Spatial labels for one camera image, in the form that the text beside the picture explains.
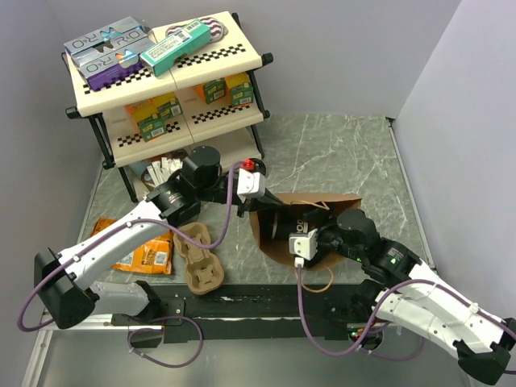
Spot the cream three-tier shelf rack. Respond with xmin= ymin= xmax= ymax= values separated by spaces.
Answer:
xmin=61 ymin=11 xmax=273 ymax=202

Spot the cup of straws and napkins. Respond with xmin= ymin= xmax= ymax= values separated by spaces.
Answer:
xmin=140 ymin=156 xmax=183 ymax=192

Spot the orange green box right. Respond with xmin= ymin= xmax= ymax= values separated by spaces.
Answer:
xmin=196 ymin=78 xmax=226 ymax=104

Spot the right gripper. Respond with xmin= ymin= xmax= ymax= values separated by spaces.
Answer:
xmin=303 ymin=201 xmax=364 ymax=268

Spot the purple RO box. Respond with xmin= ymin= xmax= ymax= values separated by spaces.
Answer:
xmin=74 ymin=35 xmax=154 ymax=91

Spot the yellow green box right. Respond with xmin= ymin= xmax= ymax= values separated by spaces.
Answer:
xmin=225 ymin=72 xmax=254 ymax=107

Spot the brown paper bag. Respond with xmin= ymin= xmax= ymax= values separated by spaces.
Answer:
xmin=249 ymin=193 xmax=362 ymax=270

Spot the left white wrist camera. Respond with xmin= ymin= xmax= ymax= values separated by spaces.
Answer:
xmin=237 ymin=158 xmax=266 ymax=200

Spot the teal carton box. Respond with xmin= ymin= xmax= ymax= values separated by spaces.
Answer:
xmin=139 ymin=19 xmax=210 ymax=77

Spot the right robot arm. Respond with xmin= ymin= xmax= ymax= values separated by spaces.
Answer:
xmin=309 ymin=209 xmax=515 ymax=385

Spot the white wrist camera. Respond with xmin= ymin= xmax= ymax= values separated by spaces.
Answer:
xmin=237 ymin=158 xmax=266 ymax=200
xmin=288 ymin=229 xmax=318 ymax=268

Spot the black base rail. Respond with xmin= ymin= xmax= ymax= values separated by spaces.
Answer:
xmin=40 ymin=281 xmax=444 ymax=344

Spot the yellow green snack box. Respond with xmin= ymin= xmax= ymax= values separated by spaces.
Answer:
xmin=138 ymin=92 xmax=182 ymax=142

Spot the black white paper cup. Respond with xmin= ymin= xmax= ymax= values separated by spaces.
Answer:
xmin=270 ymin=205 xmax=327 ymax=240

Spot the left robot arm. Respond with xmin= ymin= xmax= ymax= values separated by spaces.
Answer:
xmin=34 ymin=146 xmax=283 ymax=329

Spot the orange green snack box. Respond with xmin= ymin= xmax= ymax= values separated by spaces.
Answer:
xmin=124 ymin=99 xmax=160 ymax=124

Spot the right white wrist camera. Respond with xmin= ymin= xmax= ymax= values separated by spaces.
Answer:
xmin=288 ymin=229 xmax=318 ymax=268

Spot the silver blue RO box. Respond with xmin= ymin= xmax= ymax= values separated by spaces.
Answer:
xmin=64 ymin=16 xmax=151 ymax=55

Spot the orange snack bag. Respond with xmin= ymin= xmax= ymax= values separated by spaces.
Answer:
xmin=112 ymin=231 xmax=173 ymax=275

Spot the cardboard cup carrier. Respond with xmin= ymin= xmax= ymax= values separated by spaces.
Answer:
xmin=173 ymin=222 xmax=225 ymax=295

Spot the purple wavy round pack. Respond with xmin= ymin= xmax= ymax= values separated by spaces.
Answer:
xmin=165 ymin=16 xmax=228 ymax=43

